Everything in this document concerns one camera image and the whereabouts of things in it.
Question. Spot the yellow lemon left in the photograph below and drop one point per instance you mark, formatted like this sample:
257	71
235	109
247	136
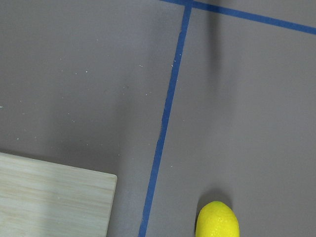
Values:
216	219

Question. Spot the wooden cutting board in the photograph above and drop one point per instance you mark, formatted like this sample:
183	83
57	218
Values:
44	199

